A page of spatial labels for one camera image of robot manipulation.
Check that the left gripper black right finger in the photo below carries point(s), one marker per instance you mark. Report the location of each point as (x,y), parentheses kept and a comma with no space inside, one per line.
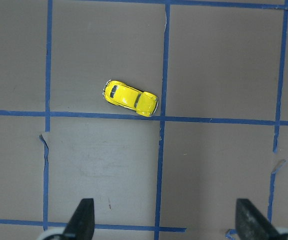
(250,223)

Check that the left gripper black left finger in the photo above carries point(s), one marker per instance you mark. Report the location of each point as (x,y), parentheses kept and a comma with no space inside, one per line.
(81,226)

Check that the yellow beetle toy car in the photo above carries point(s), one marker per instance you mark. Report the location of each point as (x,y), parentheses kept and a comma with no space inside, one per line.
(120,94)

